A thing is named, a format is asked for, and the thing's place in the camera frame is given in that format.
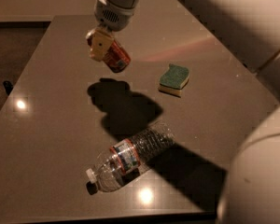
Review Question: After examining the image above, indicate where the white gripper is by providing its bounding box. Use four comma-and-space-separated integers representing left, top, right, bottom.
86, 0, 134, 62

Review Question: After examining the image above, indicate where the orange soda can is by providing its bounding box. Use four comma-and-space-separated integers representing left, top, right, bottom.
100, 39, 131, 73

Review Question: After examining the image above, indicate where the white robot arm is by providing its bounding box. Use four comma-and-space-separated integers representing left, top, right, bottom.
88, 0, 280, 224

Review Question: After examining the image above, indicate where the green and yellow sponge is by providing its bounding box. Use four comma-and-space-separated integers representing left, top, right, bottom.
159, 63, 189, 97

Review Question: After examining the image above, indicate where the small black floor object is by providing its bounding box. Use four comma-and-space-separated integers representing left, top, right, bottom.
3, 80, 13, 95

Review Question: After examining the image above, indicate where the clear plastic water bottle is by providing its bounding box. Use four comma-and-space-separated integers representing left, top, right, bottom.
86, 122, 175, 192

